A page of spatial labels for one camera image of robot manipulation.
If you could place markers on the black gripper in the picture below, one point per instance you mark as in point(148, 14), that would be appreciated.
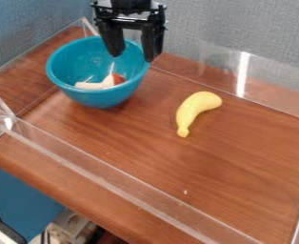
point(136, 15)

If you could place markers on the blue plastic bowl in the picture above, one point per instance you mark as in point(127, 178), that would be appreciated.
point(84, 61)

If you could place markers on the yellow toy banana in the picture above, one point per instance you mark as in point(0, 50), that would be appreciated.
point(200, 102)

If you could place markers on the white object under table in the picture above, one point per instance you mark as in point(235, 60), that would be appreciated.
point(71, 228)

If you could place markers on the white and brown toy mushroom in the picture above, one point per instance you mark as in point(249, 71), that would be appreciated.
point(111, 80)

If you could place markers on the clear acrylic barrier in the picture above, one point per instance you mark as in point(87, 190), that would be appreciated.
point(219, 187)

